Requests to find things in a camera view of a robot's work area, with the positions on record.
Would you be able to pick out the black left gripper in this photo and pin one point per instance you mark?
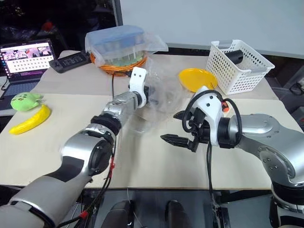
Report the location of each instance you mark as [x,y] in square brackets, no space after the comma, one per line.
[147,93]

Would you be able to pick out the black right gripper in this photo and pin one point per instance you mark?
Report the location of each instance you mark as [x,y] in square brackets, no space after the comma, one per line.
[202,128]

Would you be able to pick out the clear plastic bag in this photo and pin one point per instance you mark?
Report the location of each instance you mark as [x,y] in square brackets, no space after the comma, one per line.
[166,95]

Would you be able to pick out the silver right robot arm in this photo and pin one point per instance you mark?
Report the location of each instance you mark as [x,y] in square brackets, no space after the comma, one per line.
[266,135]

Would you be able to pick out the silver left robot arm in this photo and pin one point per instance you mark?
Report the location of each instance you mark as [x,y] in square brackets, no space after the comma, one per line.
[78,147]

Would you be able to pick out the yellow plastic plate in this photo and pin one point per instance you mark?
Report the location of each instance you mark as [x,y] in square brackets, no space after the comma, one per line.
[196,79]

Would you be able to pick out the blue box under plastic cover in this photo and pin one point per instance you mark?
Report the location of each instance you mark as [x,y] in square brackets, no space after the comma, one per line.
[118,42]

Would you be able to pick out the white perforated plastic basket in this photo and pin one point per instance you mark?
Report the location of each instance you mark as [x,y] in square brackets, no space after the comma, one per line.
[237,69]

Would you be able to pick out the black cylinder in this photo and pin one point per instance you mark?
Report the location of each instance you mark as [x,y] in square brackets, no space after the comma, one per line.
[234,57]

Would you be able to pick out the black handheld controller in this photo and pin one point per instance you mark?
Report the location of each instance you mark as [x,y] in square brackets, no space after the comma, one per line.
[69,62]

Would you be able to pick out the yellow toy banana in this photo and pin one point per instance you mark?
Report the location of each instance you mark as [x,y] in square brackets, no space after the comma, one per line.
[33,122]

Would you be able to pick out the green plush toy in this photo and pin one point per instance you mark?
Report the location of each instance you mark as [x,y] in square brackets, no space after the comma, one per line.
[23,101]

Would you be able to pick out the open laptop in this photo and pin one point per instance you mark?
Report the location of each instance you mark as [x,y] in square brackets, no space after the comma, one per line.
[23,61]

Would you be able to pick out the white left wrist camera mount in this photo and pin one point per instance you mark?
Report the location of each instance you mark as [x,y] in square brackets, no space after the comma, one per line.
[138,83]

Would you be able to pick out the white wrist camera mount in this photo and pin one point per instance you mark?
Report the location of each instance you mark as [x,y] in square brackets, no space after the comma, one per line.
[138,83]
[212,107]

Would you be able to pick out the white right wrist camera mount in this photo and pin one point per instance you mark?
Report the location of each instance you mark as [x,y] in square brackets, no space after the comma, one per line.
[212,107]

